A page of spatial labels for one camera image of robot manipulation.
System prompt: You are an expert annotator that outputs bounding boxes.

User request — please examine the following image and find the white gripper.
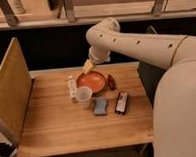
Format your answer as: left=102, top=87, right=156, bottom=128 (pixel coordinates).
left=83, top=46, right=110, bottom=74

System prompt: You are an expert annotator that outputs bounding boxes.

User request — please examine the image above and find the translucent white ceramic cup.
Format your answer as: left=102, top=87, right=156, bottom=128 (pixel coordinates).
left=75, top=86, right=92, bottom=109

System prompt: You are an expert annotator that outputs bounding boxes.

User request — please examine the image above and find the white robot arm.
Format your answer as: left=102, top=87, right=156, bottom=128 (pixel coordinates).
left=86, top=17, right=196, bottom=157

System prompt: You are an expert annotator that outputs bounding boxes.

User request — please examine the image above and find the orange ceramic bowl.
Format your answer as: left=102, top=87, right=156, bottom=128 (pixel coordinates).
left=77, top=71, right=106, bottom=93

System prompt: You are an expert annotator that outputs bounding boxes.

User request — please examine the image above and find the brown wooden spoon piece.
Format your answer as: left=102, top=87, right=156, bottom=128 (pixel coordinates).
left=107, top=74, right=116, bottom=90

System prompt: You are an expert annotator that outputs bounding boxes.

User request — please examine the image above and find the blue sponge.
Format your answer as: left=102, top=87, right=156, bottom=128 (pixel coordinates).
left=93, top=98, right=107, bottom=116

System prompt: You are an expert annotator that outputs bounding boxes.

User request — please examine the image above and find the right dark side panel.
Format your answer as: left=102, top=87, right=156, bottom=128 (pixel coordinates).
left=137, top=61, right=165, bottom=105

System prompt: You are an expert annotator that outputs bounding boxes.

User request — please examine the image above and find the left wooden side panel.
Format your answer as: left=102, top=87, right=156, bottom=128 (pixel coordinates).
left=0, top=37, right=33, bottom=146

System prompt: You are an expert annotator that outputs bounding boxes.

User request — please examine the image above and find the white bottle on shelf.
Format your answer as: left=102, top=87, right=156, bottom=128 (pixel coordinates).
left=10, top=0, right=25, bottom=15

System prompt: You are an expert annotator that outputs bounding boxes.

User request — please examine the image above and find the wooden shelf rail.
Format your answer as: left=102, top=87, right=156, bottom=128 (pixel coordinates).
left=0, top=0, right=196, bottom=29

